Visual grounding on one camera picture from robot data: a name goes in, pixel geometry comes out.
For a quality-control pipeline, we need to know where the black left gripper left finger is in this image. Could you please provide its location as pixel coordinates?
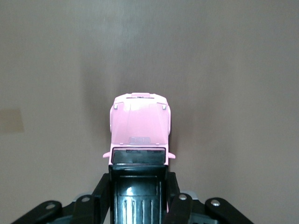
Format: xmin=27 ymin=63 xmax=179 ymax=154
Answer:
xmin=10 ymin=171 xmax=111 ymax=224

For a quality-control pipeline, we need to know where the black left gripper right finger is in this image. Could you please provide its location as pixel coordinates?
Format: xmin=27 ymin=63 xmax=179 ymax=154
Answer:
xmin=163 ymin=171 xmax=254 ymax=224

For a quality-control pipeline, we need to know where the pink toy pickup truck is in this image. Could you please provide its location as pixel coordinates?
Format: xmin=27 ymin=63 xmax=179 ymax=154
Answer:
xmin=102 ymin=92 xmax=177 ymax=224

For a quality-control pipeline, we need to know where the brown tape patch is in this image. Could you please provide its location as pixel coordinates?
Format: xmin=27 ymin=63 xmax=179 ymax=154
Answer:
xmin=0 ymin=108 xmax=25 ymax=133

